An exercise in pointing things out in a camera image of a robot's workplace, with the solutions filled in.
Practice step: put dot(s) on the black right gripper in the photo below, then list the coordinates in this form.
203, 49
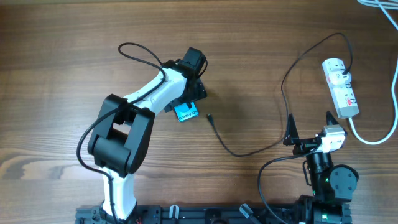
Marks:
292, 138

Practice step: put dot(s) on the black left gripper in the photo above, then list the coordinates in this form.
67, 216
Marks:
198, 92

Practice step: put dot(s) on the blue Galaxy smartphone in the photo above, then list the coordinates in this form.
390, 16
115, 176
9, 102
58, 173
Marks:
186, 111

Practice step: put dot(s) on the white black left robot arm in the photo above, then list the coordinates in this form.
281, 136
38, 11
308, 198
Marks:
120, 141

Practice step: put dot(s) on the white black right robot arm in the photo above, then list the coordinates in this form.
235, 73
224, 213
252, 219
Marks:
332, 185

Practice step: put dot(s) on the white USB charger adapter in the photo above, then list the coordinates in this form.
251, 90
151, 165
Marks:
337, 78

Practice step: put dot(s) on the white power strip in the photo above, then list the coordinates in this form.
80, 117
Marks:
343, 96

